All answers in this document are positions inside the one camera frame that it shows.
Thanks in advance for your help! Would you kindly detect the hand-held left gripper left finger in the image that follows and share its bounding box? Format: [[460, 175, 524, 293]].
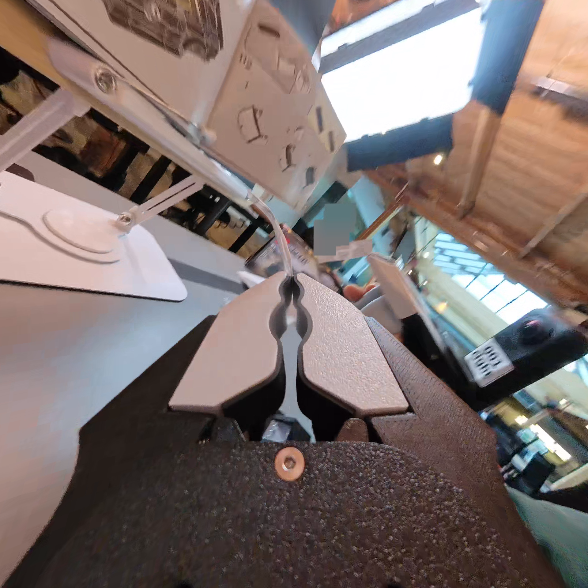
[[170, 273, 290, 440]]

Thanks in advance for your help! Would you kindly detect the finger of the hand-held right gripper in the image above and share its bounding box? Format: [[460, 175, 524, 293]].
[[336, 239, 375, 262], [368, 253, 448, 354]]

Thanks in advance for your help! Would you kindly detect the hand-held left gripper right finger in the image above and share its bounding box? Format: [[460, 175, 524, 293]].
[[296, 273, 409, 440]]

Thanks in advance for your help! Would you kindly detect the lego instruction booklet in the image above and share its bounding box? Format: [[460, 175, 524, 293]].
[[28, 0, 348, 210]]

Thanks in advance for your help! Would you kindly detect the lego set box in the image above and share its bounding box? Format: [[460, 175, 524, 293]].
[[244, 228, 322, 281]]

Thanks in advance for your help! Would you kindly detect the small black panel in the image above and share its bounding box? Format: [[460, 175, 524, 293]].
[[345, 111, 455, 172], [469, 0, 547, 115]]

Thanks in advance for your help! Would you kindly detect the white booklet stand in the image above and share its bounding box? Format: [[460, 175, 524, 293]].
[[0, 37, 262, 302]]

